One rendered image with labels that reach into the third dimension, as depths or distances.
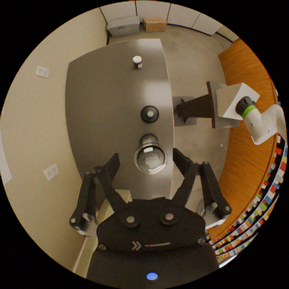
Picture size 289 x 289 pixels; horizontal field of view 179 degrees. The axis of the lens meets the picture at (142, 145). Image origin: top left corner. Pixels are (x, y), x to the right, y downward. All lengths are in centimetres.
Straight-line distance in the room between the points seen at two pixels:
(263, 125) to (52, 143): 115
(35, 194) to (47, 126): 40
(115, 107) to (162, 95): 26
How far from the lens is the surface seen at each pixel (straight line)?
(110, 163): 16
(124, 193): 67
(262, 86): 198
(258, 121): 59
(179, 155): 17
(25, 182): 61
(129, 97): 51
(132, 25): 220
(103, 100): 56
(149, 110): 43
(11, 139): 59
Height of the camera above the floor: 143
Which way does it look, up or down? 74 degrees down
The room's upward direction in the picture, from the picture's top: 174 degrees counter-clockwise
